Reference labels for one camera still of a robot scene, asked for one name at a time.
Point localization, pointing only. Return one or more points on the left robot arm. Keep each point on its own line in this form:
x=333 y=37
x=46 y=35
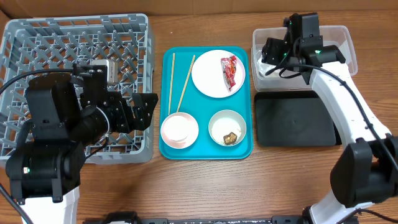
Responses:
x=69 y=110

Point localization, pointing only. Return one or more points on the grey-green bowl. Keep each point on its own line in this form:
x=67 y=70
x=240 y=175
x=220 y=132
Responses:
x=224 y=122

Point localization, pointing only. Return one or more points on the clear plastic bin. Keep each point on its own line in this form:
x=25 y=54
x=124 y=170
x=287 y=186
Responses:
x=332 y=35

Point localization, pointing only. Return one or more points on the brown food chunk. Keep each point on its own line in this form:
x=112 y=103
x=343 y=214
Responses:
x=230 y=139

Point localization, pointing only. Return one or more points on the teal plastic tray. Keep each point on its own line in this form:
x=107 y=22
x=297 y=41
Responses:
x=203 y=107

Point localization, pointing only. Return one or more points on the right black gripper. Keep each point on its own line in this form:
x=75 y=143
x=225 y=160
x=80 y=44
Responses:
x=272 y=50

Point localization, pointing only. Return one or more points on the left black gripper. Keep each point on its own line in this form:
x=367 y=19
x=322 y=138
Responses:
x=140 y=119

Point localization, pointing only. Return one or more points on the wooden chopstick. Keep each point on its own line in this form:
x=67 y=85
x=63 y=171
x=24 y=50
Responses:
x=186 y=82
x=171 y=83

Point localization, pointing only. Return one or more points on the small pink plate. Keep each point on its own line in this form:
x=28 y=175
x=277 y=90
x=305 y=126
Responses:
x=179 y=130

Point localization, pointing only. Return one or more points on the large white plate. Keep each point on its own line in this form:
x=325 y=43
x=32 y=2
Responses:
x=208 y=74

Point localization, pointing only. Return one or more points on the black bar at table edge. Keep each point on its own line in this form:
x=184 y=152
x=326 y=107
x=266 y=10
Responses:
x=132 y=217

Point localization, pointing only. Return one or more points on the grey plastic dish rack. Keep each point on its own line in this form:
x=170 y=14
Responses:
x=59 y=42

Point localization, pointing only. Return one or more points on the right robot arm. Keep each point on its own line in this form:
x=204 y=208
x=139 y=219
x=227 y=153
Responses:
x=366 y=172

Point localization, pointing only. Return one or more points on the crumpled white tissue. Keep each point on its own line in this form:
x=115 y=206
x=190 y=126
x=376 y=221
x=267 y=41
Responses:
x=263 y=68

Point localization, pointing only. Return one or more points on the red snack wrapper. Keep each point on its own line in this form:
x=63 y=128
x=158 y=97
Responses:
x=229 y=70

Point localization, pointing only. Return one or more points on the black waste tray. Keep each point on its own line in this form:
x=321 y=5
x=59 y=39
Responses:
x=293 y=119

